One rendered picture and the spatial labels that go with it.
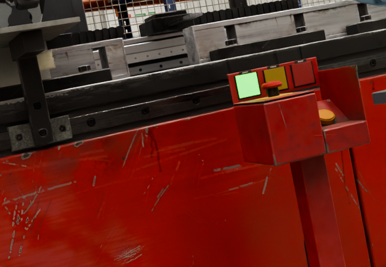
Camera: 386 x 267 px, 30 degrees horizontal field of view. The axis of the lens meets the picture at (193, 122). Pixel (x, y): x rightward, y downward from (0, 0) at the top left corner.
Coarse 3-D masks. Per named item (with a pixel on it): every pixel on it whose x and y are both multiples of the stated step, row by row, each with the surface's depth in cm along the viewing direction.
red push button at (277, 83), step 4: (276, 80) 137; (264, 84) 136; (268, 84) 135; (272, 84) 135; (276, 84) 135; (280, 84) 136; (264, 88) 136; (268, 88) 136; (272, 88) 136; (276, 88) 136; (268, 92) 136; (272, 92) 136; (276, 92) 136; (268, 96) 137; (272, 96) 136
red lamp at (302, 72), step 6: (294, 66) 147; (300, 66) 148; (306, 66) 148; (294, 72) 147; (300, 72) 148; (306, 72) 148; (312, 72) 148; (294, 78) 147; (300, 78) 148; (306, 78) 148; (312, 78) 148; (300, 84) 148
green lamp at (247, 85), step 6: (240, 78) 144; (246, 78) 144; (252, 78) 144; (240, 84) 144; (246, 84) 144; (252, 84) 144; (240, 90) 144; (246, 90) 144; (252, 90) 144; (258, 90) 145; (240, 96) 144; (246, 96) 144
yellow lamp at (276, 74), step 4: (276, 68) 146; (280, 68) 146; (264, 72) 145; (268, 72) 146; (272, 72) 146; (276, 72) 146; (280, 72) 146; (284, 72) 147; (268, 76) 146; (272, 76) 146; (276, 76) 146; (280, 76) 146; (284, 76) 147; (268, 80) 146; (272, 80) 146; (280, 80) 146; (284, 80) 147; (284, 84) 147; (280, 88) 146; (284, 88) 147
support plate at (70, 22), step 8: (32, 24) 131; (40, 24) 132; (48, 24) 132; (56, 24) 133; (64, 24) 134; (72, 24) 137; (0, 32) 129; (8, 32) 130; (16, 32) 132; (48, 32) 142; (56, 32) 145; (0, 40) 139; (8, 40) 142; (48, 40) 158
